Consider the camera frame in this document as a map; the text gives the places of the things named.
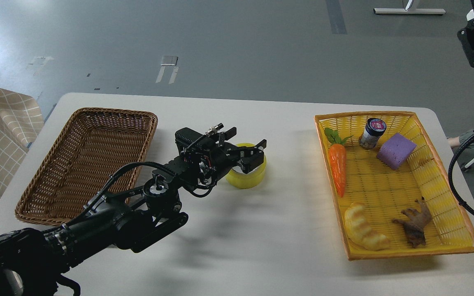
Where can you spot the orange toy carrot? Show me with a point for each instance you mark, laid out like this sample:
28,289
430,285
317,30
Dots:
337,158

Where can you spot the yellow plastic basket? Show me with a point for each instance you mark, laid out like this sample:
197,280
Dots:
385,192

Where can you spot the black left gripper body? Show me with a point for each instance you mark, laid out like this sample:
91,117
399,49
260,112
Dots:
224,158

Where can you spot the small jar blue lid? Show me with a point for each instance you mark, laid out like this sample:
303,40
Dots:
373,130

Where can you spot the white metal stand base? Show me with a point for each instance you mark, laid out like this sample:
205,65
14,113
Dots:
410,8

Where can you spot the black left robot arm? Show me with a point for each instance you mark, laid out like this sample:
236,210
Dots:
138,206

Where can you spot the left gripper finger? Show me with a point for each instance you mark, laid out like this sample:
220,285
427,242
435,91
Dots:
251,156
227,135

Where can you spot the brown toy animal figure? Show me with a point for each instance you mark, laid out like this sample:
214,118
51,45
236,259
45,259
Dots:
414,226

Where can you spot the yellow tape roll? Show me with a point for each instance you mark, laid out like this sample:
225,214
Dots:
241,180

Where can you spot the purple sponge block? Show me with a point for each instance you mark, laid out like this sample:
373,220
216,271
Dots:
395,151

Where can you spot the brown wicker basket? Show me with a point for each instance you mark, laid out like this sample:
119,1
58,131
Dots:
93,144

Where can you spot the toy croissant bread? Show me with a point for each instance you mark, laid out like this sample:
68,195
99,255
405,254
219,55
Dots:
359,230

